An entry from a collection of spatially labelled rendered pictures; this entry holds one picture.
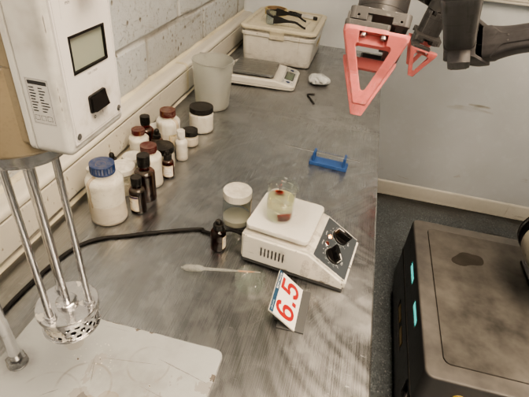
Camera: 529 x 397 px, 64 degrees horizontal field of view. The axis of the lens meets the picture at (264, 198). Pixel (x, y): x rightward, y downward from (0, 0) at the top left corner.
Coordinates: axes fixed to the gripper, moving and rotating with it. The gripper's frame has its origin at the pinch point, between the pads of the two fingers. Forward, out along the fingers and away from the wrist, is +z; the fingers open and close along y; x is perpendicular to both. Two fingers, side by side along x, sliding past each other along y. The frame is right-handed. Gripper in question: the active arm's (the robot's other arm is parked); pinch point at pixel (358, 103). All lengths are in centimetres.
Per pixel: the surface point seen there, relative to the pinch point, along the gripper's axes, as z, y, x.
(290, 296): 31.0, 17.8, 3.1
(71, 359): 43, 0, 30
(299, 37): -37, 118, 28
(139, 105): 4, 52, 54
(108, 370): 42.8, 0.4, 24.4
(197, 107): 1, 62, 43
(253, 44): -31, 120, 46
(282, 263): 27.1, 22.9, 6.0
